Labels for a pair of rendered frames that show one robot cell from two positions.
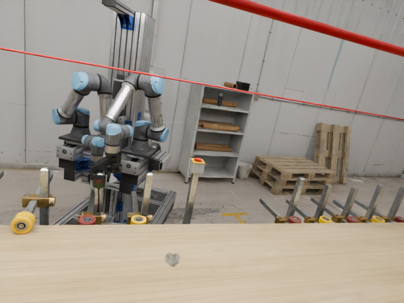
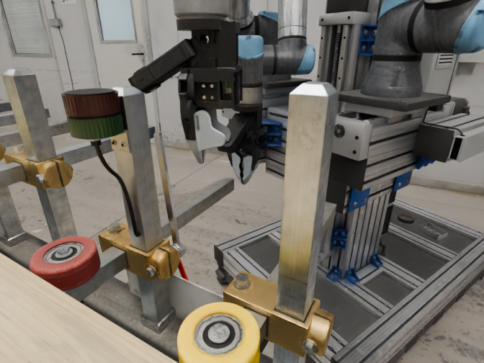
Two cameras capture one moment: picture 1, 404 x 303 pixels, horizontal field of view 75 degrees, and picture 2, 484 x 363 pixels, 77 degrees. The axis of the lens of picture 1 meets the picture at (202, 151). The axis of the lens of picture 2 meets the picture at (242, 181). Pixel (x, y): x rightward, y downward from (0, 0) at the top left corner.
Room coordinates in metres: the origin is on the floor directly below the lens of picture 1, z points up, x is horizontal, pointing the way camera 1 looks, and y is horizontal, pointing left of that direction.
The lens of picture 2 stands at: (1.10, 0.09, 1.16)
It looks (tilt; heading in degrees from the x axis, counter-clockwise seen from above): 24 degrees down; 50
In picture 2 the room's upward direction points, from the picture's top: straight up
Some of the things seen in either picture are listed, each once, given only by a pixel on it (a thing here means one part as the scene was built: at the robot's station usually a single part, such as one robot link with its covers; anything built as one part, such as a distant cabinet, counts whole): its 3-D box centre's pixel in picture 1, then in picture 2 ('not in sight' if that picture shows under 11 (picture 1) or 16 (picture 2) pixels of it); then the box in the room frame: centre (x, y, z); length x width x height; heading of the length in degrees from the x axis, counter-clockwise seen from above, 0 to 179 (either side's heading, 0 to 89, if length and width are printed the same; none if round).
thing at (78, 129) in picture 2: (98, 183); (96, 123); (1.20, 0.48, 1.07); 0.06 x 0.06 x 0.02
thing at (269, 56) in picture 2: (92, 141); (251, 60); (1.67, 0.74, 1.12); 0.11 x 0.11 x 0.08; 53
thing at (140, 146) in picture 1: (140, 143); (392, 74); (1.96, 0.48, 1.09); 0.15 x 0.15 x 0.10
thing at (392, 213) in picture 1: (392, 213); not in sight; (2.01, -1.62, 0.89); 0.03 x 0.03 x 0.48; 20
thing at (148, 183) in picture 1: (144, 211); (295, 291); (1.33, 0.26, 0.89); 0.03 x 0.03 x 0.48; 20
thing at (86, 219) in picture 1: (86, 228); (73, 282); (1.13, 0.49, 0.85); 0.08 x 0.08 x 0.11
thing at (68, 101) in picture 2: (99, 179); (92, 101); (1.20, 0.48, 1.10); 0.06 x 0.06 x 0.02
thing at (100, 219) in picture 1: (92, 218); (137, 252); (1.23, 0.51, 0.85); 0.13 x 0.06 x 0.05; 110
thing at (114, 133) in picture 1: (113, 134); not in sight; (1.36, 0.49, 1.29); 0.09 x 0.08 x 0.11; 167
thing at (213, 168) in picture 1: (214, 134); not in sight; (4.22, -0.15, 0.78); 0.90 x 0.45 x 1.55; 115
